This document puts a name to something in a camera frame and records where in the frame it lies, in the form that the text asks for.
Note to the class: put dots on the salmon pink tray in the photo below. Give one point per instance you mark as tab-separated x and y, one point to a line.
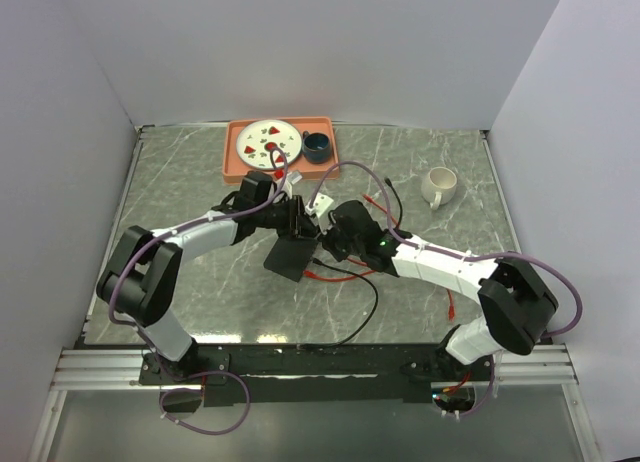
233	169

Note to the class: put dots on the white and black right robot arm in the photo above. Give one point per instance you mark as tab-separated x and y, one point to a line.
516	305

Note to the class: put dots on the dark blue mug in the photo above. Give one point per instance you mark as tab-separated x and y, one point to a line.
316	147

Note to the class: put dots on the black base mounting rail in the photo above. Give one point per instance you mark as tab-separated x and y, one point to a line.
266	373

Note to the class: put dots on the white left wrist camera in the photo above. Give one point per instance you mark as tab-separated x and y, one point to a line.
291	177

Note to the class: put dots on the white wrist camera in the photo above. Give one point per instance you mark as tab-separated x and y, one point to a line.
320	207
291	177

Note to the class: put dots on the black network switch box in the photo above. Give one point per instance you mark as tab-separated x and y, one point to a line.
289	257

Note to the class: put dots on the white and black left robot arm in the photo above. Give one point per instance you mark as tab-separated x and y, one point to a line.
139	279

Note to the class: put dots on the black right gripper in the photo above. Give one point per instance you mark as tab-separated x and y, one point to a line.
327	240

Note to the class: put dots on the white strawberry pattern plate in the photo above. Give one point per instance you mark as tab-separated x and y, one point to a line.
266	144

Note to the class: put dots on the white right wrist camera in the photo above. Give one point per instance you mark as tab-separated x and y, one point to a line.
320	207

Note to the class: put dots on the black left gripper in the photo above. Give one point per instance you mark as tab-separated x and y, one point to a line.
299	224

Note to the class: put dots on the white ceramic mug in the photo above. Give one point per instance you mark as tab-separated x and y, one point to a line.
438	187

